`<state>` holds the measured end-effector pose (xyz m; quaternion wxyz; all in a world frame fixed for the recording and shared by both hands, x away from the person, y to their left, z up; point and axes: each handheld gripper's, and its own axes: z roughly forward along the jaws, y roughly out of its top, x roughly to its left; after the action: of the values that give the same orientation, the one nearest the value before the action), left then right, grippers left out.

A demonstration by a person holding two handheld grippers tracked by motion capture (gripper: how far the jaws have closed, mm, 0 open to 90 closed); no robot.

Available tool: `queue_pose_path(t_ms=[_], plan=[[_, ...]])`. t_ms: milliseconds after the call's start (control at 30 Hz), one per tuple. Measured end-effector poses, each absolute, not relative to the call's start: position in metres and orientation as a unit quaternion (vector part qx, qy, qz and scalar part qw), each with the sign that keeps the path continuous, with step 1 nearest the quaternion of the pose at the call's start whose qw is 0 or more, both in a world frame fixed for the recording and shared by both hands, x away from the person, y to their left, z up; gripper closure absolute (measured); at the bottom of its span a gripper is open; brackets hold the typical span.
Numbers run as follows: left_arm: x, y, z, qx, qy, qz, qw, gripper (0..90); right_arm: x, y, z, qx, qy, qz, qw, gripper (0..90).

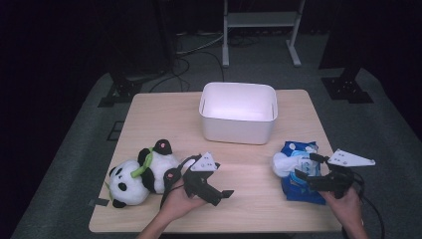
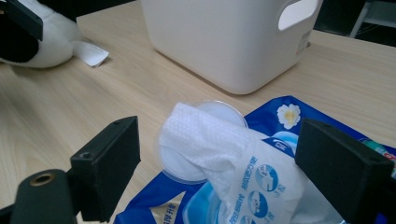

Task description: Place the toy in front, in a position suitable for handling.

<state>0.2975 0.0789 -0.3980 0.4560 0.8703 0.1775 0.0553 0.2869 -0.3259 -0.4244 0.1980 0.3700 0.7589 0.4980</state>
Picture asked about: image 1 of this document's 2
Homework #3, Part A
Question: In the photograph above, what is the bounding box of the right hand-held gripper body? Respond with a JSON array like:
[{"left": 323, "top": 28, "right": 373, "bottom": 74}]
[{"left": 316, "top": 148, "right": 376, "bottom": 200}]

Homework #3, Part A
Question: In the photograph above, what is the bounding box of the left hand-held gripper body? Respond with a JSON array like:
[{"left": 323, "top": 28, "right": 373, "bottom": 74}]
[{"left": 182, "top": 151, "right": 219, "bottom": 199}]

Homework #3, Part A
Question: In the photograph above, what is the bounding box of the blue wet wipes pack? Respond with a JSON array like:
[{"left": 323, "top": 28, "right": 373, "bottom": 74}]
[{"left": 280, "top": 140, "right": 327, "bottom": 206}]

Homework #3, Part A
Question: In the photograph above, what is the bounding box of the white plastic bin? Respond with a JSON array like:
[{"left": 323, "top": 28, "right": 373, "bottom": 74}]
[{"left": 198, "top": 82, "right": 279, "bottom": 145}]

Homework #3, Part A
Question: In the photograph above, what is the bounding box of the panda plush toy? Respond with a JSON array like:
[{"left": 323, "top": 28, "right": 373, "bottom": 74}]
[{"left": 105, "top": 138, "right": 182, "bottom": 209}]

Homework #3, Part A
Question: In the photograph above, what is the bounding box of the person's left hand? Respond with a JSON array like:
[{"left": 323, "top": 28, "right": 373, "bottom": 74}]
[{"left": 158, "top": 179, "right": 208, "bottom": 225}]

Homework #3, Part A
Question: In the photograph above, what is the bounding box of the person's right hand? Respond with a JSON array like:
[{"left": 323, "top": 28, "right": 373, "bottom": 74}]
[{"left": 319, "top": 187, "right": 363, "bottom": 230}]

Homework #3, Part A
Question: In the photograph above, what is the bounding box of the black stand base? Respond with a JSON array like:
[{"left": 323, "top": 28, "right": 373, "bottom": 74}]
[
  {"left": 98, "top": 71, "right": 143, "bottom": 109},
  {"left": 320, "top": 66, "right": 374, "bottom": 105}
]

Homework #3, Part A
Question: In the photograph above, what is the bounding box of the right hand-held gripper black cable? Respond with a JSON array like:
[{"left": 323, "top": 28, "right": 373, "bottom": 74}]
[{"left": 351, "top": 170, "right": 386, "bottom": 239}]

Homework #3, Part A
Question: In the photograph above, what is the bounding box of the black floor cable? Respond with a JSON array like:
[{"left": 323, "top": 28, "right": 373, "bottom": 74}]
[{"left": 148, "top": 49, "right": 227, "bottom": 94}]

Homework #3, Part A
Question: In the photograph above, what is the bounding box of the white floor cable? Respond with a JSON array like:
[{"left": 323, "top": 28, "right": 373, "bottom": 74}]
[{"left": 175, "top": 31, "right": 227, "bottom": 56}]

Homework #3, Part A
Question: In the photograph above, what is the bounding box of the white metal stand frame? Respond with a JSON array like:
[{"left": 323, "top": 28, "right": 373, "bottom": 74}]
[{"left": 221, "top": 0, "right": 307, "bottom": 69}]

